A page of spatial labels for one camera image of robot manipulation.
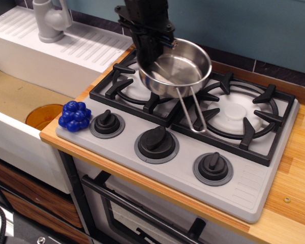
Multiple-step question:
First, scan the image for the stainless steel pan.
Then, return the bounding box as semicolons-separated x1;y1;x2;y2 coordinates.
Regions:
137;38;212;133

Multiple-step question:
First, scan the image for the black middle stove knob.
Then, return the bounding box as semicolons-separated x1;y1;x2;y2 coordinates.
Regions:
134;126;179;164

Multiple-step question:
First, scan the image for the wooden drawer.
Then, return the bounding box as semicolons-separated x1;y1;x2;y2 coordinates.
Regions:
0;160;81;227
2;190;90;244

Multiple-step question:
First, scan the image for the black burner grate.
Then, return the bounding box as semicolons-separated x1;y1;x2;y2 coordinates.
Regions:
171;72;299;166
89;49;181;127

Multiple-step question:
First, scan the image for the black right burner grate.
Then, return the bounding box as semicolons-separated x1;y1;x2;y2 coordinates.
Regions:
171;72;299;166

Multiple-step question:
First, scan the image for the black stove knob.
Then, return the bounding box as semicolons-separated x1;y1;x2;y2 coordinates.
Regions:
134;126;179;164
89;109;125;139
193;152;234;187

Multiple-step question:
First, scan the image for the grey toy faucet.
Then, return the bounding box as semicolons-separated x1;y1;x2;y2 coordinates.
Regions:
33;0;72;43

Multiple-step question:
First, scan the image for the blue toy blueberry cluster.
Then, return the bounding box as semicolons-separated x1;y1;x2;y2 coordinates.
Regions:
58;101;92;132

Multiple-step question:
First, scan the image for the wooden upper drawer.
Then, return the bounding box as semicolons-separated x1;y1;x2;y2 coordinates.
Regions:
0;160;81;227

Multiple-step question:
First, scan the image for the black oven door handle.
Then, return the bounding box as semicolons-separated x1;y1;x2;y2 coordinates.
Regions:
81;175;206;243

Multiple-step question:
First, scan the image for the toy oven door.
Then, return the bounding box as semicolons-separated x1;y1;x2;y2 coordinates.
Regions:
81;172;221;243

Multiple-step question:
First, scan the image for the white toy sink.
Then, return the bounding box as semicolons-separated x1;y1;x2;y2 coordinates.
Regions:
0;6;132;194

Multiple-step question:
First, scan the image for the orange plastic drain cup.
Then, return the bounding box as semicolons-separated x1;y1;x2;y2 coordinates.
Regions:
25;104;63;131

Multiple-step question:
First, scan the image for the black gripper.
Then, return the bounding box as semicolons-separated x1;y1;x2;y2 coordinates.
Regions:
114;0;175;69

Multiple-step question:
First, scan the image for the grey toy stove top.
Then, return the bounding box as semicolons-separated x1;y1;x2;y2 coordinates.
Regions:
55;47;300;224

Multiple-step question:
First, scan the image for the black left burner grate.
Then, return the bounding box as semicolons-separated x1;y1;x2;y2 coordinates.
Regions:
89;49;181;127

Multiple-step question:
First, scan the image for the black left stove knob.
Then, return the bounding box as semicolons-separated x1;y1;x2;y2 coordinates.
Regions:
89;109;125;139

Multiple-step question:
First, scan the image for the wooden lower drawer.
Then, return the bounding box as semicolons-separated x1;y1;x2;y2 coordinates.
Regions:
2;190;90;244

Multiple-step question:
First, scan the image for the black right stove knob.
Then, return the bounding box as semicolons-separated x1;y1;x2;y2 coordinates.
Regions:
193;152;234;187

